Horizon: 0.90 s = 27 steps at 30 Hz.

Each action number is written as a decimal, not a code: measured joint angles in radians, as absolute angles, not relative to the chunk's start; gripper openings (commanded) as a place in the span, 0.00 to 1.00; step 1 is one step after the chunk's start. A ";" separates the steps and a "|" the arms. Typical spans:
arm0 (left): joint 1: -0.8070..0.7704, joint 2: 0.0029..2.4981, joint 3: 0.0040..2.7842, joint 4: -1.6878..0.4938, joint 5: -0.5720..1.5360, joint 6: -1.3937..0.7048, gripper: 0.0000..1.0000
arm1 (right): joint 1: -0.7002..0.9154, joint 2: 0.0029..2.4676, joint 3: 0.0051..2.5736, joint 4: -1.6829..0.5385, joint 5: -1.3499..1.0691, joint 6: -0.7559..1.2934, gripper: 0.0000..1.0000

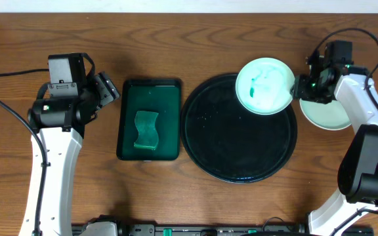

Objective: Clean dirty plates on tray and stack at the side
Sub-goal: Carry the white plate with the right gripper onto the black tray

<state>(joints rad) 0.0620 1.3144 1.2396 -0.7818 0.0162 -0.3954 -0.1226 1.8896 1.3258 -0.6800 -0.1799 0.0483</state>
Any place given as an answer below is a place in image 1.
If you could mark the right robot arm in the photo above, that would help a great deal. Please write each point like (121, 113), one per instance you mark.
(357, 179)

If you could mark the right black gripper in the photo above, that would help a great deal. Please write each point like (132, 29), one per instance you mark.
(300, 81)

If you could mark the white plate top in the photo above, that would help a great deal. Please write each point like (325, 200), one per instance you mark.
(328, 121)

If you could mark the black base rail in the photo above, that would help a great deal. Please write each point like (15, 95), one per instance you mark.
(152, 230)

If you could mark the white plate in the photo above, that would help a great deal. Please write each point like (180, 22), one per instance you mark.
(313, 107)
(263, 86)
(328, 121)

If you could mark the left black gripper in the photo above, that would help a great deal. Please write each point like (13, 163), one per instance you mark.
(107, 88)

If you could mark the white plate bottom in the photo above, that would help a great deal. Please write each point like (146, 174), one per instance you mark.
(313, 107)

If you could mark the black round tray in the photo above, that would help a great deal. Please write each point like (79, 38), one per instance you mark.
(229, 142)

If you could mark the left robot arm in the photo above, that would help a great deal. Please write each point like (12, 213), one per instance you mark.
(59, 126)

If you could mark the black rectangular tray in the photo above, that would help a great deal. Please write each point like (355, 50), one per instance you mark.
(159, 95)

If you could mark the green wavy sponge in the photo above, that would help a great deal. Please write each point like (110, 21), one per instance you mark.
(148, 138)

